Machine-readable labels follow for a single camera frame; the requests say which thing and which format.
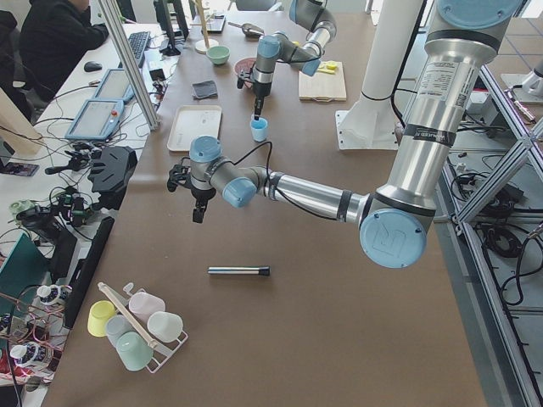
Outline pink bowl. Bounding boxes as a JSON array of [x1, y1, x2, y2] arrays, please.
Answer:
[[234, 58, 256, 75]]

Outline light blue cup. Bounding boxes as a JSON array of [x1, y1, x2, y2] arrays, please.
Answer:
[[249, 117, 268, 142]]

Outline blue teach pendant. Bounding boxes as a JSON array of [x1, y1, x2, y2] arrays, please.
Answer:
[[64, 98, 125, 141], [94, 69, 134, 103]]

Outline yellow plastic cup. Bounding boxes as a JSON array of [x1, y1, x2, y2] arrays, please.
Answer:
[[87, 300, 116, 337]]

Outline white plastic cup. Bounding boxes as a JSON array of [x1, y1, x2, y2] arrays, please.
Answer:
[[147, 311, 183, 343]]

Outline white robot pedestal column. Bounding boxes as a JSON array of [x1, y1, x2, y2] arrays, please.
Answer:
[[361, 0, 426, 101]]

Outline seated person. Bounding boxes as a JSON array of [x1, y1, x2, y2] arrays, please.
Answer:
[[20, 0, 109, 101]]

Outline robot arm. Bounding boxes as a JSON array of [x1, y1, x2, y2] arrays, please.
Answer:
[[188, 1, 520, 269], [250, 0, 337, 120]]

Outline cream rabbit tray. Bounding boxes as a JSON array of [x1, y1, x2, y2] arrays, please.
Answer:
[[166, 105, 222, 152]]

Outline black keyboard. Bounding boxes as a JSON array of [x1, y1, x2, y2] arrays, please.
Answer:
[[127, 31, 151, 68]]

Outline grey plastic cup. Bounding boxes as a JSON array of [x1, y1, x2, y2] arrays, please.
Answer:
[[105, 314, 132, 348]]

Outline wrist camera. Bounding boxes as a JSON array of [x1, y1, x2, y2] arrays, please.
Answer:
[[237, 70, 254, 89], [166, 156, 192, 192]]

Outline grey folded cloth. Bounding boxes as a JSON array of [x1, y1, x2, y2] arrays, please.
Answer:
[[192, 80, 218, 100]]

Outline blue teach pendant near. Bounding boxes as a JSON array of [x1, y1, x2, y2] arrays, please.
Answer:
[[64, 98, 125, 141]]

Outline blue teach pendant far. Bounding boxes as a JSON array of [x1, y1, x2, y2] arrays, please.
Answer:
[[94, 69, 134, 103]]

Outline pink plastic cup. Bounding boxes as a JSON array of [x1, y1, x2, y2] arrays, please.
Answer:
[[128, 292, 165, 324]]

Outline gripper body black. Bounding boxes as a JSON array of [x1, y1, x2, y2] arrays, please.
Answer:
[[253, 70, 272, 98], [191, 185, 216, 208]]

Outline wooden cutting board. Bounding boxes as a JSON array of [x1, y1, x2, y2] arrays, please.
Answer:
[[299, 61, 347, 102]]

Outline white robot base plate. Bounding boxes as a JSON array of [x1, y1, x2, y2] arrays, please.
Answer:
[[334, 98, 398, 150]]

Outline black computer mouse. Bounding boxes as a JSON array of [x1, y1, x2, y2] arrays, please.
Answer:
[[83, 61, 103, 73]]

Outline green bowl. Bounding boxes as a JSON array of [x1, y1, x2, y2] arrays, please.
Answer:
[[206, 45, 230, 66]]

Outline green plastic cup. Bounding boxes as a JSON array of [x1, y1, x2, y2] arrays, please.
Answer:
[[115, 332, 154, 371]]

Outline white wire cup rack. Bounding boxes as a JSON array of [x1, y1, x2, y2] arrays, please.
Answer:
[[98, 282, 188, 374]]

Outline wooden cup tree stand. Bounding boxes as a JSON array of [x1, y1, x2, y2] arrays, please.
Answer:
[[191, 0, 219, 54]]

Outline steel muddler black tip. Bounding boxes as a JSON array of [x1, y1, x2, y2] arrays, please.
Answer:
[[208, 265, 271, 276]]

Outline steel ice scoop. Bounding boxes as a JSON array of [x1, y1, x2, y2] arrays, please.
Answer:
[[228, 21, 265, 38]]

